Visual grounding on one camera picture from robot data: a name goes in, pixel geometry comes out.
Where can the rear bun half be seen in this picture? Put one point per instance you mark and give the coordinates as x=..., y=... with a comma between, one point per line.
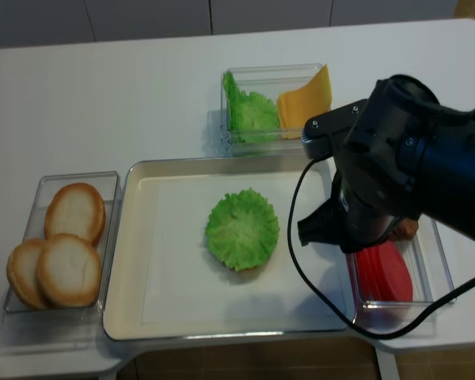
x=76, y=209

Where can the front brown beef patty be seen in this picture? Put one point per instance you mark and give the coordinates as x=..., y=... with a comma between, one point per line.
x=404, y=230

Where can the clear patty and tomato bin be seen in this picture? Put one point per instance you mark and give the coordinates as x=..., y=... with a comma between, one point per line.
x=427, y=265

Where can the yellow cheese slices stack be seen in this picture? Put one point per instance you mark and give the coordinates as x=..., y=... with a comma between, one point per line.
x=296, y=106

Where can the white serving tray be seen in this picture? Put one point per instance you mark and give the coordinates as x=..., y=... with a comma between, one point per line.
x=166, y=285

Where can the green lettuce leaf on bun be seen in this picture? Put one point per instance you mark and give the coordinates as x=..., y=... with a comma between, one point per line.
x=242, y=230

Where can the clear lettuce and cheese bin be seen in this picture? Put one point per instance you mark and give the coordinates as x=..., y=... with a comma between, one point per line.
x=270, y=81

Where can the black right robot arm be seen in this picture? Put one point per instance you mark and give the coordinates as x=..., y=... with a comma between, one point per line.
x=405, y=156

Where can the front right bun half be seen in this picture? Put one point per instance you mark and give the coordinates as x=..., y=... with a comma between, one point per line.
x=69, y=271

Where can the bun half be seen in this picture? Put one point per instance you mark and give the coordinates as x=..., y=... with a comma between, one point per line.
x=76, y=209
x=21, y=273
x=69, y=271

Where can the red tomato slice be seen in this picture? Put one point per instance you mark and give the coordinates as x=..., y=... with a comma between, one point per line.
x=394, y=280
x=373, y=283
x=361, y=268

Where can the clear bun bin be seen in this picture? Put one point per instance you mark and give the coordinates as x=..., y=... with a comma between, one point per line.
x=108, y=185

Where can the white table leg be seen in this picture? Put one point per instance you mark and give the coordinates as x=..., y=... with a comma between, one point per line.
x=387, y=365

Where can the front left bun half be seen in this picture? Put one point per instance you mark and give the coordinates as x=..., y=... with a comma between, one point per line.
x=21, y=273

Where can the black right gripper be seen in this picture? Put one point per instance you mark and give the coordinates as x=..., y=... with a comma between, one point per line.
x=369, y=200

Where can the green lettuce leaves in bin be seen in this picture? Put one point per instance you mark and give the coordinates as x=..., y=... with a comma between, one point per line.
x=253, y=117

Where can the front red tomato slice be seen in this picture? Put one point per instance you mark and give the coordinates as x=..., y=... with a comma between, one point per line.
x=394, y=280

